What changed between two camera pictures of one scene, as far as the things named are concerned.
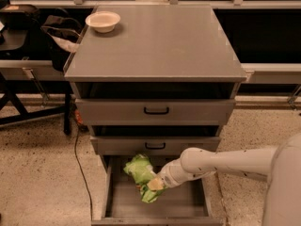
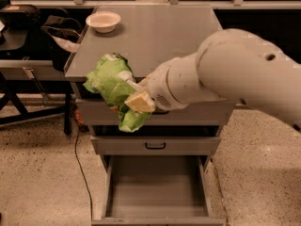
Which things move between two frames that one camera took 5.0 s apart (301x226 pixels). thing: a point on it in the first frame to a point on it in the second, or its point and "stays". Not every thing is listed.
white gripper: (166, 177) to (157, 88)
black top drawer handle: (156, 112) stays
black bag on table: (20, 16) stays
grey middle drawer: (153, 139) stays
